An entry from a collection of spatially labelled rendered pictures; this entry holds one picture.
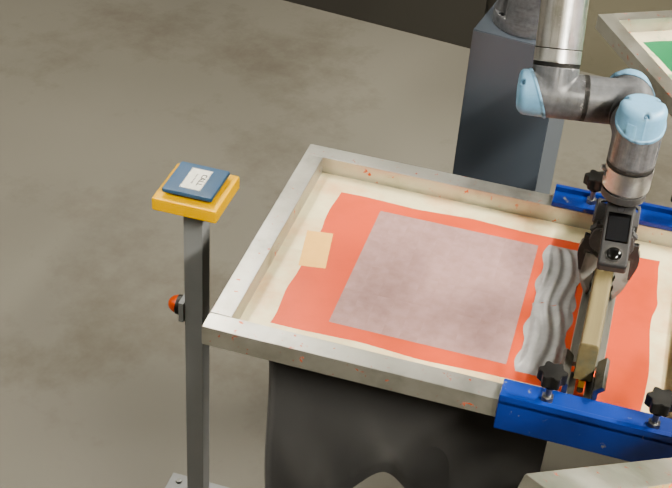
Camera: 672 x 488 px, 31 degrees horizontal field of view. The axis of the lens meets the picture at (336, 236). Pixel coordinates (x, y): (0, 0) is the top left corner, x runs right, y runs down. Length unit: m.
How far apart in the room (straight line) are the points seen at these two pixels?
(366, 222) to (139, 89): 2.40
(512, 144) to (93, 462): 1.32
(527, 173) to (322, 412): 0.73
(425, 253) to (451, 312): 0.17
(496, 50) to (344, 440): 0.82
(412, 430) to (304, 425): 0.19
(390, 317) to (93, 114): 2.52
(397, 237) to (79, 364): 1.37
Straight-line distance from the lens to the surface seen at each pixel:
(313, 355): 1.93
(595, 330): 1.95
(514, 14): 2.42
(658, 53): 3.02
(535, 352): 2.04
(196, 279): 2.46
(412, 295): 2.11
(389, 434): 2.10
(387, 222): 2.28
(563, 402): 1.90
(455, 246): 2.24
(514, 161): 2.54
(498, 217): 2.33
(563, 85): 1.99
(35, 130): 4.35
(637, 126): 1.91
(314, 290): 2.10
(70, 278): 3.67
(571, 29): 1.99
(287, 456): 2.22
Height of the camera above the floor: 2.28
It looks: 37 degrees down
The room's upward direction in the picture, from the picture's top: 4 degrees clockwise
